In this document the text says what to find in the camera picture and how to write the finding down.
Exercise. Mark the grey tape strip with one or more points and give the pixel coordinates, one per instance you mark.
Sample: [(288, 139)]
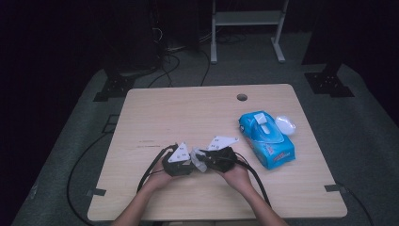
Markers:
[(334, 188), (95, 192)]

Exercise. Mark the blue wet wipe pack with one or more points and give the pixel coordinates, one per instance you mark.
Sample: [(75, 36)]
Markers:
[(266, 138)]

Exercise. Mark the black floor base plate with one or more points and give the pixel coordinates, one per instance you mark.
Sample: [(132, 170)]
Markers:
[(327, 83), (114, 88)]

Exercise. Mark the person's right hand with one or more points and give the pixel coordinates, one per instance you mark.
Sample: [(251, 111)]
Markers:
[(238, 179)]

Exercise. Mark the white metal stand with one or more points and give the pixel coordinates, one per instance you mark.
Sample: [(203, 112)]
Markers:
[(247, 18)]

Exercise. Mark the person's left hand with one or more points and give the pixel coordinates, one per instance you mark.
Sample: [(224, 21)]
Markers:
[(156, 182)]

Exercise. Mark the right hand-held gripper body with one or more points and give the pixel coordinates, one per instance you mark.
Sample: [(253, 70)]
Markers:
[(221, 160)]

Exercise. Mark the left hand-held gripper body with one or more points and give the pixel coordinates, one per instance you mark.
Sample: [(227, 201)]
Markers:
[(177, 168)]

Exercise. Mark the white wet wipe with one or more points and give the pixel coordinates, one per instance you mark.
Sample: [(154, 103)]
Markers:
[(199, 165)]

